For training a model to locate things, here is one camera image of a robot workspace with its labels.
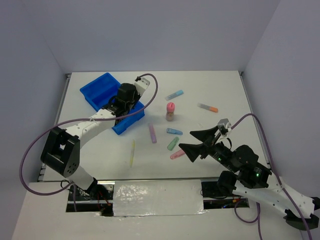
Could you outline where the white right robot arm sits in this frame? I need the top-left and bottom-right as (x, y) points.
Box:
(179, 124), (320, 231)

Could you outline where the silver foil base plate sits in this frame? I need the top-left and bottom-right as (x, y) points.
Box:
(112, 179), (205, 217)

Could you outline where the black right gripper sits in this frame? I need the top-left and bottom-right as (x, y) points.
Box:
(177, 125), (238, 172)

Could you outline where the right aluminium table rail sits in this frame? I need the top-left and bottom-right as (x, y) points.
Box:
(238, 71), (274, 171)

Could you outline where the yellow thin pen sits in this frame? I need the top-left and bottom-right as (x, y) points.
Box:
(129, 139), (136, 167)

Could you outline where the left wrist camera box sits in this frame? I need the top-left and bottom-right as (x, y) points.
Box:
(133, 77), (150, 96)

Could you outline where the orange-capped grey marker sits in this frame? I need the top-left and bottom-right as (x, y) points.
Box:
(197, 103), (219, 113)

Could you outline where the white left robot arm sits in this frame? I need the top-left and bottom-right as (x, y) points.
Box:
(40, 79), (149, 200)

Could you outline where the purple highlighter pen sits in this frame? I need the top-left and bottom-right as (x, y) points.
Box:
(148, 123), (157, 144)

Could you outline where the pink-capped eraser jar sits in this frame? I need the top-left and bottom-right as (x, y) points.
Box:
(165, 102), (175, 122)

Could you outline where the pink highlighter pen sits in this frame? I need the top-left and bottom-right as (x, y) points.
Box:
(170, 149), (186, 160)

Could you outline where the blue-capped grey marker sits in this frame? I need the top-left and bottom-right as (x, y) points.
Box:
(165, 90), (184, 101)

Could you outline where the green highlighter pen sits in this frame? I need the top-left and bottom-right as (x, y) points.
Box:
(167, 136), (180, 151)

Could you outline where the blue mini stapler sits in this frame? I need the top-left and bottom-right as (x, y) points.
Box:
(166, 128), (183, 136)

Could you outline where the blue divided plastic bin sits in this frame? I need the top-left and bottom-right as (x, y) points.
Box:
(79, 72), (145, 135)

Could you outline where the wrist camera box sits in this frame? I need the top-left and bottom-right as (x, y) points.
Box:
(133, 77), (150, 96)
(217, 118), (232, 137)

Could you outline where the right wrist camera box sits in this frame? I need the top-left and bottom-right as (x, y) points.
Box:
(217, 118), (232, 137)

